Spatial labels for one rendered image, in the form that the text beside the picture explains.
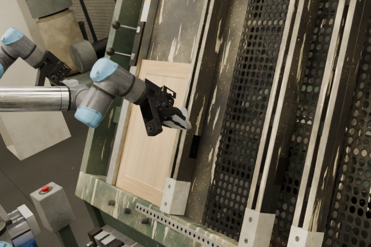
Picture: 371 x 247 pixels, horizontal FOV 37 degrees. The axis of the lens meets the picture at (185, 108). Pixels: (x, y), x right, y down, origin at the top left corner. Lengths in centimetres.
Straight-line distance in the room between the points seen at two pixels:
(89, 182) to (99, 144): 19
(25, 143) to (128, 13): 348
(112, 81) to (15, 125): 438
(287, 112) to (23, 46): 100
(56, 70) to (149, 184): 58
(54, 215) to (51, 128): 348
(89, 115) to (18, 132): 438
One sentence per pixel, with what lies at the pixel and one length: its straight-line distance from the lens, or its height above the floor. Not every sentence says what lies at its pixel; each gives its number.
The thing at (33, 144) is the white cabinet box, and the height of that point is 10.
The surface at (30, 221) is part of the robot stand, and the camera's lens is 231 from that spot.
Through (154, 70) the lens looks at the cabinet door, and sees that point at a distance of 237.
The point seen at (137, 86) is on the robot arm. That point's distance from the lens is 162.
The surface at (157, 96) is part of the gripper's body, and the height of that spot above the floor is 142.
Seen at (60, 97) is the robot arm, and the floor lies 151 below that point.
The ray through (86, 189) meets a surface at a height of 86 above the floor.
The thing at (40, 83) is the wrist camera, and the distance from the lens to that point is 220.
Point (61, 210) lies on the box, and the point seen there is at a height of 83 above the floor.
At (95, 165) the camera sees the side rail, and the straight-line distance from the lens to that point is 271.
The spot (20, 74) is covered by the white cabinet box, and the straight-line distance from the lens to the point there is 588.
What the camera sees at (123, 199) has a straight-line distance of 236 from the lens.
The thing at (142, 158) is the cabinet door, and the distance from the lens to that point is 234.
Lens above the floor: 193
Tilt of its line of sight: 20 degrees down
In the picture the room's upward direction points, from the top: 18 degrees counter-clockwise
